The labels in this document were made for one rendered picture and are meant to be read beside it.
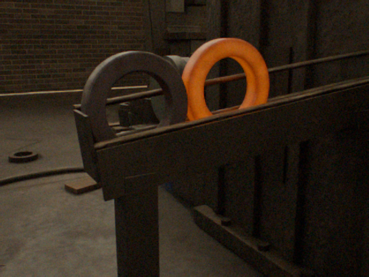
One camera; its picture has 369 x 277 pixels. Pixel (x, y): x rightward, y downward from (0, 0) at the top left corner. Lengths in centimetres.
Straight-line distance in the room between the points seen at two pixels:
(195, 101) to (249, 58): 14
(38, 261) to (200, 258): 57
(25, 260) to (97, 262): 26
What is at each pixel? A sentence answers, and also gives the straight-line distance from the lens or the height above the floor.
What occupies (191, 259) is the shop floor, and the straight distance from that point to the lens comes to 150.
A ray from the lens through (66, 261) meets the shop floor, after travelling 155.
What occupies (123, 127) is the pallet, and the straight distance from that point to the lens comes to 304.
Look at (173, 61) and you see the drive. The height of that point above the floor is 65.
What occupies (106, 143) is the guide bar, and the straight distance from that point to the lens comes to 65.
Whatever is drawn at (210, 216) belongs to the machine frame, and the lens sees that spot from 166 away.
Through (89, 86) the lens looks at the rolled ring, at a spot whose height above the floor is 68.
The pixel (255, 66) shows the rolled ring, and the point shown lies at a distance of 79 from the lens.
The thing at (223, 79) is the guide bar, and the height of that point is 67.
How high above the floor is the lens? 74
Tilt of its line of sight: 13 degrees down
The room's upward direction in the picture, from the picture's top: straight up
